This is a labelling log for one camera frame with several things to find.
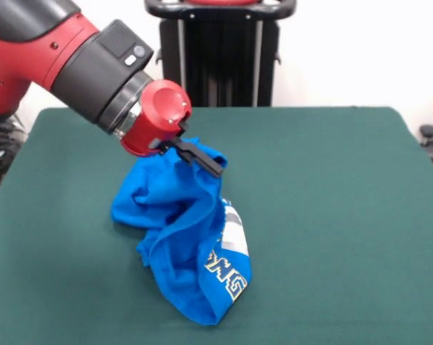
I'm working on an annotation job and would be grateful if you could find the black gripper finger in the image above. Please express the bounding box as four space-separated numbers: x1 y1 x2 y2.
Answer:
158 137 225 178

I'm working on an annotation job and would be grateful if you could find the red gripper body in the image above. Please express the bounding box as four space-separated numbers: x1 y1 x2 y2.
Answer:
119 79 193 158

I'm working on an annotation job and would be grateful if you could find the blue printed T-shirt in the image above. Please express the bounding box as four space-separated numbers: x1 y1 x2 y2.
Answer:
110 137 254 327

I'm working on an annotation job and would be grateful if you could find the dark green table cloth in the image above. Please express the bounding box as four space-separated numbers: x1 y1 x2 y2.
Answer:
0 106 433 345

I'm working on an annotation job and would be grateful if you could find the black office chair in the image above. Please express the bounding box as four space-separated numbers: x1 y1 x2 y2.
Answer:
419 124 433 180

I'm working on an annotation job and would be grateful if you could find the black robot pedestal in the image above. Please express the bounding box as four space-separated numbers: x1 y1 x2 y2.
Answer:
144 0 297 108

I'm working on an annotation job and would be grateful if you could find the black cable tangle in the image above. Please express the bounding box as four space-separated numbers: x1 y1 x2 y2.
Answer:
0 118 29 190

